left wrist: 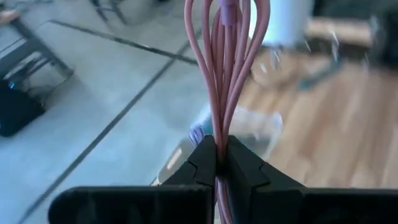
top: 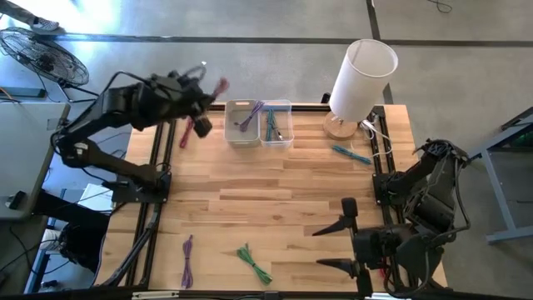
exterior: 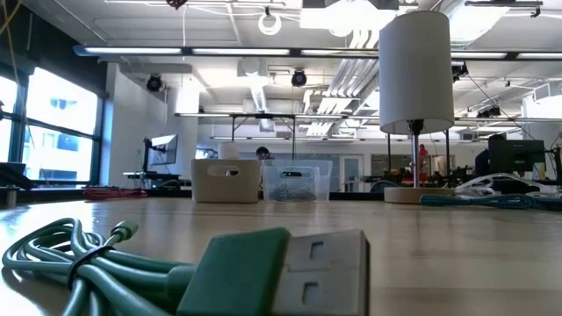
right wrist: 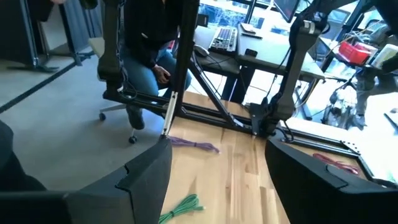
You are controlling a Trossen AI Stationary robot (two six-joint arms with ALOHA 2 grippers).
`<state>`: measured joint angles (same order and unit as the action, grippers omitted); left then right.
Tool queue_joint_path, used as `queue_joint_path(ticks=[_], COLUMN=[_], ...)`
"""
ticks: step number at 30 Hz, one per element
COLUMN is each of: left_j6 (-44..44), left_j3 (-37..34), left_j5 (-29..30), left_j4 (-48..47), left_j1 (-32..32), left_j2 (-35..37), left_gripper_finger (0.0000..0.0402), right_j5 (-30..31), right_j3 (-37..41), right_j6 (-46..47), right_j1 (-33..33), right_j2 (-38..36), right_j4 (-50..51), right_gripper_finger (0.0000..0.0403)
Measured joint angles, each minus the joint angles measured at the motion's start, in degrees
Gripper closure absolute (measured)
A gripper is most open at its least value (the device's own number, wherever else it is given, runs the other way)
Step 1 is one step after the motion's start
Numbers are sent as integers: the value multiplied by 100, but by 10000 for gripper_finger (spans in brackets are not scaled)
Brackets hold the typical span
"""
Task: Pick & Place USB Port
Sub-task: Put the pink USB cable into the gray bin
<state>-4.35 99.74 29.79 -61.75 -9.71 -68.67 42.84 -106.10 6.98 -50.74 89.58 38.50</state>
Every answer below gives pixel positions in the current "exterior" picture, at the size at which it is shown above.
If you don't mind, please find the green USB cable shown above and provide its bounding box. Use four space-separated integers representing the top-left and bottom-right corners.
0 217 372 316

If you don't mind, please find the magenta red USB cable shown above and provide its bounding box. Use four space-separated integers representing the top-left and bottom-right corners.
82 187 149 202

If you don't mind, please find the monitor on black arm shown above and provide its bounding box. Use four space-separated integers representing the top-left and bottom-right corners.
142 133 179 175

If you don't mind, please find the clear plastic bin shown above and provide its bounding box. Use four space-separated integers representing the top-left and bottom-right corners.
260 159 334 203

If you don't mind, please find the beige plastic bin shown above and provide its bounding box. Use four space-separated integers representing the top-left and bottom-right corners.
190 158 262 204

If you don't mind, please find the white background cylinder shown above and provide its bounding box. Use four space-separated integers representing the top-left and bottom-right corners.
218 142 241 160

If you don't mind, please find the white shade table lamp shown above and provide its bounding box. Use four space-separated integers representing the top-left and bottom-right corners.
378 9 456 205

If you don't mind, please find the long ceiling light strip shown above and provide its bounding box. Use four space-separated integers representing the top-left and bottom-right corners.
73 44 562 61

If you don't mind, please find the large window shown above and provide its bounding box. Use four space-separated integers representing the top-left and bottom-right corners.
0 65 104 185

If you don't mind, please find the black computer monitor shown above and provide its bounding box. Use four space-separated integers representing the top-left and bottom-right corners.
487 139 546 175

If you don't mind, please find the black ceiling track fixture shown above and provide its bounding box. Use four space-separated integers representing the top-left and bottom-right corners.
464 0 544 18

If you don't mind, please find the black background rig frame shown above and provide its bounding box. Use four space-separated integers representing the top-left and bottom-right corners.
230 112 298 160

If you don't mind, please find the white ceiling ring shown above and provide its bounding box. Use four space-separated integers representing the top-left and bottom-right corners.
257 12 283 37

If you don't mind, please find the white lamp power cord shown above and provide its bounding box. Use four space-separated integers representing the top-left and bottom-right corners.
451 172 562 198

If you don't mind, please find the black ceiling camera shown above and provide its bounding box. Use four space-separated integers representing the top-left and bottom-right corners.
451 61 469 83

